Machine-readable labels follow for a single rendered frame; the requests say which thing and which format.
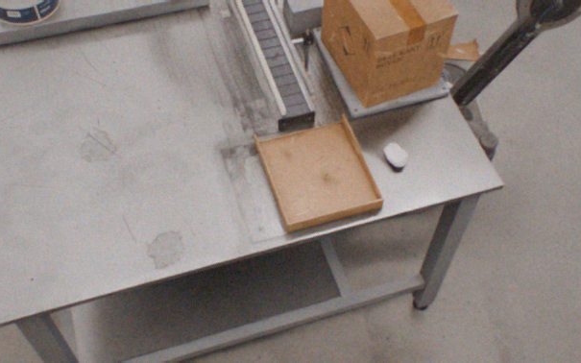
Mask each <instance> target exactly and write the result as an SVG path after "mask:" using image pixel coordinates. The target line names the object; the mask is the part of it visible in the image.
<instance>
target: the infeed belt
mask: <svg viewBox="0 0 581 363"><path fill-rule="evenodd" d="M241 3H242V5H243V8H244V11H245V13H246V15H247V17H248V19H250V23H251V25H252V28H253V30H254V35H255V37H256V40H257V42H258V45H259V48H260V50H261V53H262V55H264V58H265V60H266V62H267V65H268V67H269V70H270V72H271V74H272V78H273V80H274V83H275V85H276V87H277V90H278V92H279V95H280V97H281V99H282V102H283V104H284V107H285V109H286V114H284V115H282V114H281V112H280V111H279V112H280V114H281V117H282V118H283V119H285V118H289V117H295V116H299V115H303V114H307V113H311V112H312V111H311V109H310V108H309V107H308V103H307V102H306V100H305V98H304V95H303V92H302V89H301V86H300V84H299V82H298V79H297V77H296V74H295V72H293V69H292V67H291V65H290V63H289V59H288V58H287V56H286V54H285V51H284V49H283V46H282V43H281V41H280V39H279V37H278V35H277V32H276V30H275V28H274V25H273V23H272V21H271V18H270V15H269V14H268V12H267V9H266V6H265V4H263V2H262V0H241Z"/></svg>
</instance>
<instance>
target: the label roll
mask: <svg viewBox="0 0 581 363"><path fill-rule="evenodd" d="M60 1H61V0H0V20H1V21H3V22H5V23H8V24H13V25H27V24H33V23H37V22H39V21H42V20H44V19H46V18H47V17H49V16H50V15H52V14H54V13H55V12H56V9H57V8H58V6H59V4H60Z"/></svg>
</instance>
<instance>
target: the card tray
mask: <svg viewBox="0 0 581 363"><path fill-rule="evenodd" d="M254 144H255V147H256V149H257V152H258V155H259V158H260V160H261V163H263V166H264V170H265V172H266V175H267V178H268V180H269V183H270V186H271V188H272V191H273V194H274V197H275V200H276V203H277V206H278V207H279V210H280V213H281V216H282V219H283V222H284V224H285V226H286V229H287V233H289V232H292V231H297V230H300V229H303V228H307V227H312V226H316V225H319V224H323V223H327V222H330V221H334V220H338V219H342V218H346V217H350V216H353V215H356V213H361V212H365V211H368V210H372V209H377V208H380V207H383V202H384V197H383V195H382V193H381V191H380V189H379V187H378V185H377V181H376V179H375V176H374V174H372V172H371V170H370V167H369V165H368V162H367V160H366V159H365V157H364V155H363V153H362V150H361V148H360V146H359V143H358V141H357V139H355V137H354V134H353V132H352V130H351V127H350V124H349V122H348V119H347V117H346V115H345V113H343V117H342V122H338V123H334V124H330V125H326V126H321V127H317V128H313V129H308V130H304V131H300V132H296V133H288V134H284V135H280V136H279V137H275V138H271V139H267V140H263V141H257V138H256V134H254Z"/></svg>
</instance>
